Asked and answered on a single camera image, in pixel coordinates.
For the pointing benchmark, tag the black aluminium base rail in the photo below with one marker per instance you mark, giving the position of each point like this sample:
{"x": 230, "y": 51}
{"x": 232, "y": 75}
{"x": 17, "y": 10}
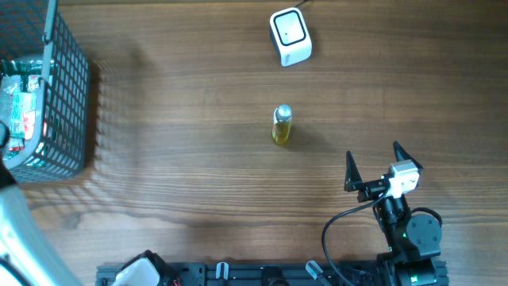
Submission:
{"x": 278, "y": 274}

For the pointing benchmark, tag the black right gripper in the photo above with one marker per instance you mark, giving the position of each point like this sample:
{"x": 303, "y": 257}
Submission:
{"x": 354, "y": 182}

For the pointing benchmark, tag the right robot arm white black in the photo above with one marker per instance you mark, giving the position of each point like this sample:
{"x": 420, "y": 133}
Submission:
{"x": 413, "y": 235}

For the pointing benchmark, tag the grey plastic mesh basket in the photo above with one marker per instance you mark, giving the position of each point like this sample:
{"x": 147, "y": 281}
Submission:
{"x": 56, "y": 150}

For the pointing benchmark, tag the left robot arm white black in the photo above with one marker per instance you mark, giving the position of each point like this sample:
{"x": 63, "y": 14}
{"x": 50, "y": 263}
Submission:
{"x": 28, "y": 258}

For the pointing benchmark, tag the white barcode scanner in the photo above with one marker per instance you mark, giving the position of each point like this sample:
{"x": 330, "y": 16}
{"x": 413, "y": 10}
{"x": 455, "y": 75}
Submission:
{"x": 290, "y": 36}

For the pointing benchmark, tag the teal snack bar wrapper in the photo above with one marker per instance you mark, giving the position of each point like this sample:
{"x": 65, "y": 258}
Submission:
{"x": 22, "y": 101}

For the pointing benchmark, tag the green 3M glove package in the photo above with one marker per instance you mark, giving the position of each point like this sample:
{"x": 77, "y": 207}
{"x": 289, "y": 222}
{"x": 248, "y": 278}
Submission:
{"x": 24, "y": 65}

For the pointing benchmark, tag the yellow liquid bottle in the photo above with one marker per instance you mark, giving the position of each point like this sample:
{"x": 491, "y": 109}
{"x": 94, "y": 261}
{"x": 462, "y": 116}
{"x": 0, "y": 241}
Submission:
{"x": 282, "y": 122}

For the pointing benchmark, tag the red snack bar wrapper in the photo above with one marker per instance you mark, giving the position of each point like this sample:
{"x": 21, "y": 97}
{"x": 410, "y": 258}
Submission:
{"x": 29, "y": 117}

